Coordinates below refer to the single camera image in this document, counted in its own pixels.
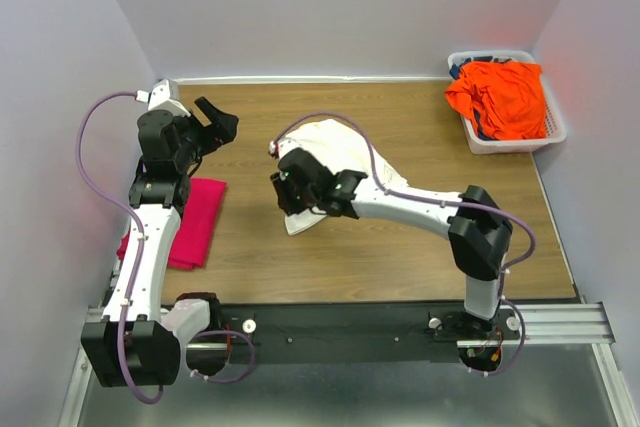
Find white t shirt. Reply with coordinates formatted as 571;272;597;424
278;119;409;236

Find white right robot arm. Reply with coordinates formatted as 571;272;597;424
270;147;513;339

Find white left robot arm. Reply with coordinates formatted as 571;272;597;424
81;97;239;390

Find folded magenta t shirt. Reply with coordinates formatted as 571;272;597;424
116;177;228;272

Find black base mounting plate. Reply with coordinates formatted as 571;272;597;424
164;302;524;378

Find blue garment in basket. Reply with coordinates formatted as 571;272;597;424
449;56;512;80

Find orange t shirt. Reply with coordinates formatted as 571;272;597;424
445;61;547;141

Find white plastic laundry basket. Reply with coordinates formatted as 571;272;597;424
447;49;567;155

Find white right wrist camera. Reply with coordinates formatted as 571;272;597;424
268;141;279;159

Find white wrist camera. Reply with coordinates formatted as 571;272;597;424
268;141;279;159
134;79;191;117

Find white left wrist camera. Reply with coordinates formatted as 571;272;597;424
134;79;191;117

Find aluminium frame rail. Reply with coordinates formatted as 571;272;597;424
59;302;638;426

